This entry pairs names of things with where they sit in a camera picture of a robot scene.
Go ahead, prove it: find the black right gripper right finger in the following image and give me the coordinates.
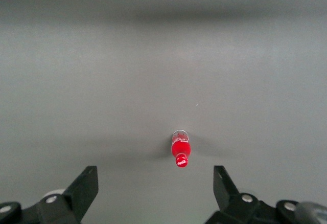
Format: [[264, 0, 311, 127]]
[[204, 165, 327, 224]]

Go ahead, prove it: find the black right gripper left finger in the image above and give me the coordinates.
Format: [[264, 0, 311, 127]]
[[0, 165, 99, 224]]

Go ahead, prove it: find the red cola bottle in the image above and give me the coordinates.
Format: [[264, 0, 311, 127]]
[[170, 129, 192, 169]]

